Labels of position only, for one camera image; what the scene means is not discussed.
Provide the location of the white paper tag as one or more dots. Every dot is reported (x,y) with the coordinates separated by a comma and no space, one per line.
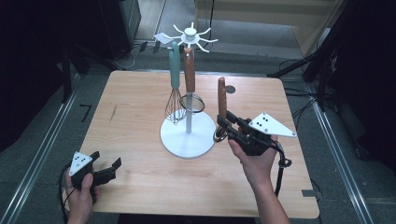
(162,38)

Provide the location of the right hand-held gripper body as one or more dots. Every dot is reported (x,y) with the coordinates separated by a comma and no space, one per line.
(267,126)

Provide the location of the black upright post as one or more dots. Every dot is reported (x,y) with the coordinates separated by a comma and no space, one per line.
(66,74)

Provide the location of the person's left hand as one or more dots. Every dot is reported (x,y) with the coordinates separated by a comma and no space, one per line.
(79,199)

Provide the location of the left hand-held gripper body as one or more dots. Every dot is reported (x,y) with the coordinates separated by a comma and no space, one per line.
(80,163)

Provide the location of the person's right hand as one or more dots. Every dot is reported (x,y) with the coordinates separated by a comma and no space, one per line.
(258,168)

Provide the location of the black metal stand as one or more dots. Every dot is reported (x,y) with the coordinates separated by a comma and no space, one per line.
(351,62)

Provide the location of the aluminium floor rail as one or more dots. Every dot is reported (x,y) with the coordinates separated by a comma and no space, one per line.
(339,155)
(34,161)

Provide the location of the white utensil rack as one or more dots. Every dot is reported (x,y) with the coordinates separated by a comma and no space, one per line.
(186,143)

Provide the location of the dark glass-door cabinet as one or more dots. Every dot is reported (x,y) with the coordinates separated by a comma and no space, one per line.
(123,28)

